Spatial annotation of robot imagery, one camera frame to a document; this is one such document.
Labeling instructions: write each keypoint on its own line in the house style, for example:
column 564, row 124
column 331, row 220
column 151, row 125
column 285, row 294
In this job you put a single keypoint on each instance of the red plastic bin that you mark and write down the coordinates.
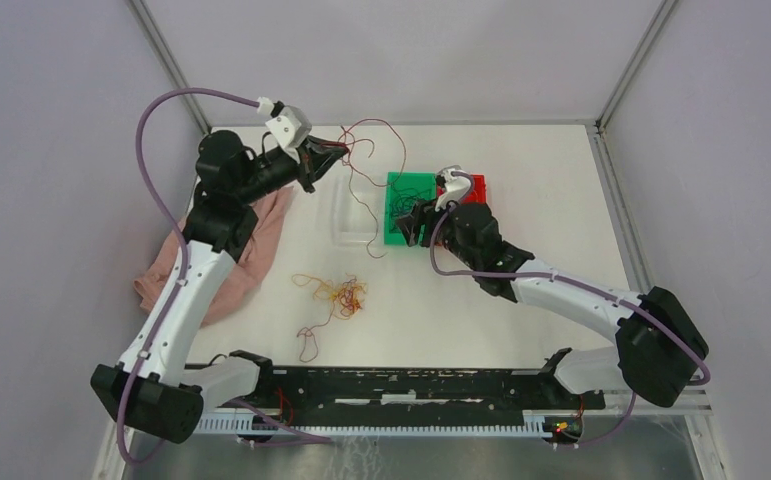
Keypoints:
column 478, row 195

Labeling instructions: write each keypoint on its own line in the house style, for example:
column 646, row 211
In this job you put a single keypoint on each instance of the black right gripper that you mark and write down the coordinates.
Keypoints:
column 411, row 225

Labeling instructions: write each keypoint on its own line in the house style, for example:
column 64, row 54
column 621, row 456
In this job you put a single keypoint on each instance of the white cable duct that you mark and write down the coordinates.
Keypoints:
column 244, row 423

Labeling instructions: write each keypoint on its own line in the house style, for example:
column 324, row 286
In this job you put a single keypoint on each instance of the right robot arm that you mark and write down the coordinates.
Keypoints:
column 655, row 349

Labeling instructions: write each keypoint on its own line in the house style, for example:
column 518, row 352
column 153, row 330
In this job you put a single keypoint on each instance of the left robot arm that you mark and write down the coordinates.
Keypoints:
column 150, row 388

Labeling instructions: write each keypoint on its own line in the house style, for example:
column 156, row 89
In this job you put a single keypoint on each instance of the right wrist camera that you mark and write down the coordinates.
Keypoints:
column 456, row 185

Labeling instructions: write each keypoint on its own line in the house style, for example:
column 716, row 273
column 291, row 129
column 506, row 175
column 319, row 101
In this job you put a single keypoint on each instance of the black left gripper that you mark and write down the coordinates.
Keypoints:
column 316, row 156

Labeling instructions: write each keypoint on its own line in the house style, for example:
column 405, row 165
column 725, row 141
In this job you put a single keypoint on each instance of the green plastic bin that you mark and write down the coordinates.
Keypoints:
column 403, row 190

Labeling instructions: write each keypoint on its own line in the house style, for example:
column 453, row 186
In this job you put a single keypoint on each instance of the pink cloth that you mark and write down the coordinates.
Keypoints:
column 252, row 267

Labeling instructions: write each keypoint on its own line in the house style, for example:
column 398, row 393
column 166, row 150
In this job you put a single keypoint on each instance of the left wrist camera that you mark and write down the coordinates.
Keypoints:
column 288, row 125

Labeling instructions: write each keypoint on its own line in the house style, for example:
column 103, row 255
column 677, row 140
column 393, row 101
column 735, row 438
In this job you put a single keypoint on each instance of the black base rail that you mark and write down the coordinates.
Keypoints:
column 310, row 396

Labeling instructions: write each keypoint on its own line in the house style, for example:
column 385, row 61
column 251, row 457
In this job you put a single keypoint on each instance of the clear plastic bin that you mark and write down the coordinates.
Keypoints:
column 357, row 218

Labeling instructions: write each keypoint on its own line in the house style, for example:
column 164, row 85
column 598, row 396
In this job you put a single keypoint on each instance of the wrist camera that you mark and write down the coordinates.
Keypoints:
column 456, row 185
column 288, row 125

